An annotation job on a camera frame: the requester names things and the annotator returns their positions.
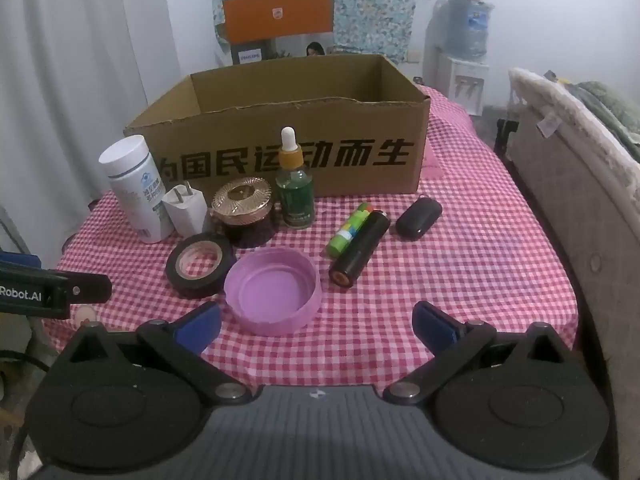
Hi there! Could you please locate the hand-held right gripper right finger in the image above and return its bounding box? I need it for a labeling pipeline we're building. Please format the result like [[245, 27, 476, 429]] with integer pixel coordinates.
[[384, 301, 571, 405]]

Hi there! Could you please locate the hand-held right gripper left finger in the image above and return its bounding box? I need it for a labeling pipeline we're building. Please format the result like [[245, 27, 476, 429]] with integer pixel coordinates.
[[62, 302, 253, 406]]

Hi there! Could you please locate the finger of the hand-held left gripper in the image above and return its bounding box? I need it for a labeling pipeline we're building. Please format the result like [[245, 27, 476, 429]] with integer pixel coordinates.
[[52, 271, 112, 306]]

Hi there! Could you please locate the black tape roll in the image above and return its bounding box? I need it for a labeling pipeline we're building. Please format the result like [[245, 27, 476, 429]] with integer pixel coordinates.
[[165, 232, 237, 299]]

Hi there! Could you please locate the purple plastic lid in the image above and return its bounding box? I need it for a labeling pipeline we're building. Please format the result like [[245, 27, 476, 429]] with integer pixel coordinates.
[[223, 246, 322, 336]]

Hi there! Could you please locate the black cylinder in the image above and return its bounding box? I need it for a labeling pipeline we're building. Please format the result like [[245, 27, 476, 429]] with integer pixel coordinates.
[[328, 210, 391, 288]]

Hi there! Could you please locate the white charger plug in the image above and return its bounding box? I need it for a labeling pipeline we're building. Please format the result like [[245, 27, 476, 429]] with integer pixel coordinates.
[[161, 181, 208, 237]]

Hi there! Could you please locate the white plastic bottle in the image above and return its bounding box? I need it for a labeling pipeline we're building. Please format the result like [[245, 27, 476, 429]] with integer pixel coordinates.
[[98, 135, 176, 244]]

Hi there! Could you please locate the green glue stick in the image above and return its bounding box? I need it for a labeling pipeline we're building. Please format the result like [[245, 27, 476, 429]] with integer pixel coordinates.
[[327, 202, 372, 257]]

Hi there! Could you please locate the dark jar with gold lid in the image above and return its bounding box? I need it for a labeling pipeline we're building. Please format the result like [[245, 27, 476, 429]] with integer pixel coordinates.
[[210, 176, 278, 249]]

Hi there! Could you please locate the green dropper bottle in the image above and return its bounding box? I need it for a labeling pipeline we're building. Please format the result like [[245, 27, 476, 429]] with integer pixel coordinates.
[[276, 127, 316, 230]]

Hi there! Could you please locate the brown cardboard box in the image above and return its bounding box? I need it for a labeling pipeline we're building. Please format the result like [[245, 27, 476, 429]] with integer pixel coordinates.
[[123, 54, 432, 201]]

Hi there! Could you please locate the pink checkered tablecloth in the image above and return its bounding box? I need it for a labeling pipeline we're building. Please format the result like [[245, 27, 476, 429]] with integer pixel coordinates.
[[42, 85, 581, 386]]

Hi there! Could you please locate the black stand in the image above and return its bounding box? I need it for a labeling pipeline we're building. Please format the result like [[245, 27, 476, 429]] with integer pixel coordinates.
[[495, 120, 521, 161]]

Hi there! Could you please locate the white water dispenser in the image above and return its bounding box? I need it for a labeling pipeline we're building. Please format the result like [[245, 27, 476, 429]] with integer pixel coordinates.
[[422, 42, 491, 116]]

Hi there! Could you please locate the white fluffy blanket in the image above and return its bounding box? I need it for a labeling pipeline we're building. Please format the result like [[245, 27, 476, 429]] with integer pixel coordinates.
[[509, 67, 640, 201]]

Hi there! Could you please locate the grey green blanket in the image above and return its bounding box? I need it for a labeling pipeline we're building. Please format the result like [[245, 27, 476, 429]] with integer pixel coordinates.
[[575, 80, 640, 161]]

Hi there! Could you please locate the blue water jug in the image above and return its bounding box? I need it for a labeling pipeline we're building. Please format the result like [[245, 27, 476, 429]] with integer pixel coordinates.
[[440, 0, 493, 59]]

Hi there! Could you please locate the orange and white product box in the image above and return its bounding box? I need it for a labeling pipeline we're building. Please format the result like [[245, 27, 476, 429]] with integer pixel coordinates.
[[215, 0, 335, 67]]

